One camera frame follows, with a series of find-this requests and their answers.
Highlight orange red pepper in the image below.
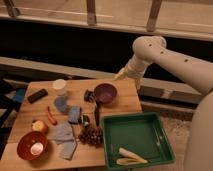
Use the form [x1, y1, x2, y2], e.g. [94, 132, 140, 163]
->
[46, 106, 57, 125]

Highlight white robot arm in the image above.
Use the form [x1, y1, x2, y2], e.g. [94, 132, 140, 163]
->
[115, 36, 213, 171]

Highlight purple bowl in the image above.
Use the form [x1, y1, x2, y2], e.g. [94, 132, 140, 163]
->
[94, 83, 117, 104]

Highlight red bowl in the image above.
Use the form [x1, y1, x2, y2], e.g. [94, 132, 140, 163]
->
[17, 131, 48, 161]

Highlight small black object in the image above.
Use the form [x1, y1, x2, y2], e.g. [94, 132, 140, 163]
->
[84, 90, 95, 102]

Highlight small black clip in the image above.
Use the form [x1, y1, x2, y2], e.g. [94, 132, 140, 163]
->
[79, 115, 90, 126]

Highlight translucent plastic cup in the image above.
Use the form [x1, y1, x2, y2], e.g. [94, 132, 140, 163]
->
[52, 79, 67, 96]

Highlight green plastic tray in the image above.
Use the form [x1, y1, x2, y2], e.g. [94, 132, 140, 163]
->
[101, 112, 175, 171]

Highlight blue round sponge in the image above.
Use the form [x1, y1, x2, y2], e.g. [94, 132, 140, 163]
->
[54, 96, 68, 113]

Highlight wooden table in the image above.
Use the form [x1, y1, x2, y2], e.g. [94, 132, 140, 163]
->
[0, 79, 142, 171]

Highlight grey blue cloth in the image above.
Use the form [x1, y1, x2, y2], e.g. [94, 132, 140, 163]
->
[53, 122, 77, 160]

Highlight lower yellow corn husk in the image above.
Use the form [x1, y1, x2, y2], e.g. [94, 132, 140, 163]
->
[116, 158, 139, 166]

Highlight black rectangular block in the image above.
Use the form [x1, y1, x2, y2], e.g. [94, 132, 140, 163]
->
[27, 89, 48, 104]

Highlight yellow red apple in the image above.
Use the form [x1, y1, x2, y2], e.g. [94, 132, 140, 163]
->
[32, 120, 48, 134]

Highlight blue object beside table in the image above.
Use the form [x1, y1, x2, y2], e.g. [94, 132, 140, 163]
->
[13, 88, 26, 103]

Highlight white egg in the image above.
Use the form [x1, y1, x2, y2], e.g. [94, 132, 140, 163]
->
[30, 142, 44, 155]

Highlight black handled utensil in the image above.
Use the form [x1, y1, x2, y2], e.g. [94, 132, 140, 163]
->
[94, 101, 100, 127]

